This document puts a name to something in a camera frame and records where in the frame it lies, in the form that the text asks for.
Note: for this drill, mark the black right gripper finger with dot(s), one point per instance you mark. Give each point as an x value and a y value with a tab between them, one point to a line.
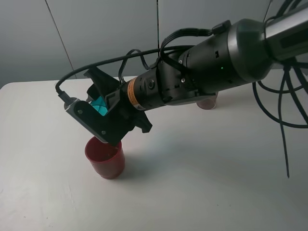
141	121

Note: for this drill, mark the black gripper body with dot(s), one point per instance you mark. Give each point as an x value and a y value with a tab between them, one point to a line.
116	104

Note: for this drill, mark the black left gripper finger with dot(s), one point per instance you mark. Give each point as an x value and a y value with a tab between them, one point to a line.
103	83

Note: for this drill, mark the teal transparent plastic cup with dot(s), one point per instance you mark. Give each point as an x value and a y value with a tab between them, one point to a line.
99	106

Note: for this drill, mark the smoky transparent plastic bottle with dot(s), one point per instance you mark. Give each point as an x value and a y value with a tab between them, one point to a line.
208	103

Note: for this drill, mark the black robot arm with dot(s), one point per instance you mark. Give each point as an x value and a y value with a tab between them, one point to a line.
195	64

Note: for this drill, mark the red plastic cup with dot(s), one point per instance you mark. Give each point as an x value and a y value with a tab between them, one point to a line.
107	160

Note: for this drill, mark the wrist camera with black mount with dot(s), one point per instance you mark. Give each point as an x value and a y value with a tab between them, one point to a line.
106	128

